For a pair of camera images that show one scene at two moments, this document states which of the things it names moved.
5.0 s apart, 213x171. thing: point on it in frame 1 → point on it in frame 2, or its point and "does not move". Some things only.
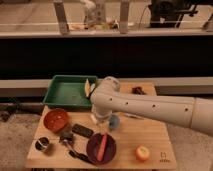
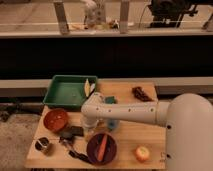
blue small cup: (114, 121) does not move
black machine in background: (169, 13) does not move
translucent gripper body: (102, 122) → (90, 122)
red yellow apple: (142, 153) does not move
